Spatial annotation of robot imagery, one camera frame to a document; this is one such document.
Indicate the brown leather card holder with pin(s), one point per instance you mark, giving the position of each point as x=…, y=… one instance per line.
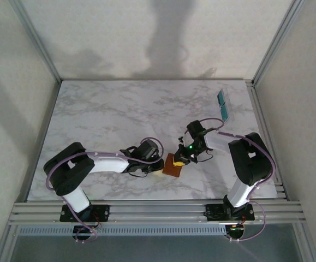
x=171, y=170

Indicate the clear acrylic card stand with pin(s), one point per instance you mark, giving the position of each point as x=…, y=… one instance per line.
x=232, y=109

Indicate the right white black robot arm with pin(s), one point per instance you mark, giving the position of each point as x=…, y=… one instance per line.
x=253, y=163

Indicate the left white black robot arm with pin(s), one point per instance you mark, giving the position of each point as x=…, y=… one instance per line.
x=106, y=163

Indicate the round black controller board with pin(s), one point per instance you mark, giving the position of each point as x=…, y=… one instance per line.
x=82, y=232
x=235, y=230

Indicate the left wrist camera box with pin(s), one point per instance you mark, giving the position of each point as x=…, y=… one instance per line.
x=148, y=150

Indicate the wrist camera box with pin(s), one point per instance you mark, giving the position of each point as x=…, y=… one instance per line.
x=148, y=150
x=196, y=128

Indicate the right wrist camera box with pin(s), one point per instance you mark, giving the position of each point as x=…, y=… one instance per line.
x=196, y=128

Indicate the aluminium frame rails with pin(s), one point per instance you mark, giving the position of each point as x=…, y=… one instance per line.
x=157, y=211

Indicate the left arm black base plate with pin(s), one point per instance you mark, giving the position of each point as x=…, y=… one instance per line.
x=103, y=211

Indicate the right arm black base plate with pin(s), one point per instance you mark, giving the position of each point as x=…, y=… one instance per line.
x=215, y=213

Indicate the aluminium side rail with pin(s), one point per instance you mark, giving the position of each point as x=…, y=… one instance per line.
x=257, y=103

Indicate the aluminium frame post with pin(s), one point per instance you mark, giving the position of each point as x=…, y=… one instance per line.
x=38, y=41
x=276, y=41

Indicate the aluminium frame leg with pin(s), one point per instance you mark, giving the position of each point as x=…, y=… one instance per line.
x=7, y=243
x=305, y=243

